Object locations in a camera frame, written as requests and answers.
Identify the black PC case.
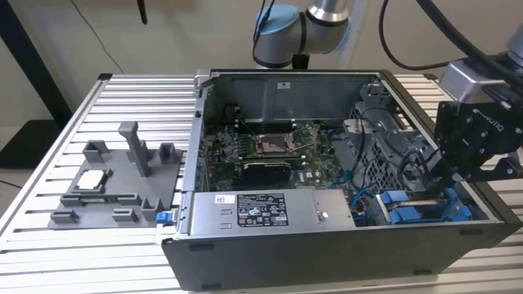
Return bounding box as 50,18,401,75
160,68,523,292

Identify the metal disk bay cage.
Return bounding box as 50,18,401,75
341,83,444,192

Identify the black flat base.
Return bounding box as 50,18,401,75
0,119,62,170

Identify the green RAM stick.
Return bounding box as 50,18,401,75
78,195,138,205

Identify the black graphics card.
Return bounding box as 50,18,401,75
238,160,294,182

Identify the thin black looped cable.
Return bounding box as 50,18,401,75
377,0,455,70

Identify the green motherboard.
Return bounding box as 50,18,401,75
202,119,351,193

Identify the CPU socket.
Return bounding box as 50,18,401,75
253,134,294,155

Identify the metal socket cover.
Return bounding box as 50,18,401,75
290,126,323,145

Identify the hard disk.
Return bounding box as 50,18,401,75
377,187,475,227

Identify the silver power supply unit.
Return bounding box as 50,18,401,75
188,189,356,237

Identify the black stand post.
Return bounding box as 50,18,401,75
0,0,74,125

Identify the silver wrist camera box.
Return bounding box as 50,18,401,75
437,59,512,104

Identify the black disk wire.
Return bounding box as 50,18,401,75
397,146,449,192

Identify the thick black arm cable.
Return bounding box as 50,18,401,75
415,0,513,85

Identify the grey parts rack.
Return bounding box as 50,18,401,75
46,121,185,230

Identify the blue data wire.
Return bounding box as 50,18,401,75
329,175,379,217

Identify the black RAM slot bank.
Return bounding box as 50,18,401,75
234,119,297,131
236,154,306,162

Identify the silver CPU chip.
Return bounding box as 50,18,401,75
72,169,112,193

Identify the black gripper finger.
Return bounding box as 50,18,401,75
465,156,516,184
428,146,467,188

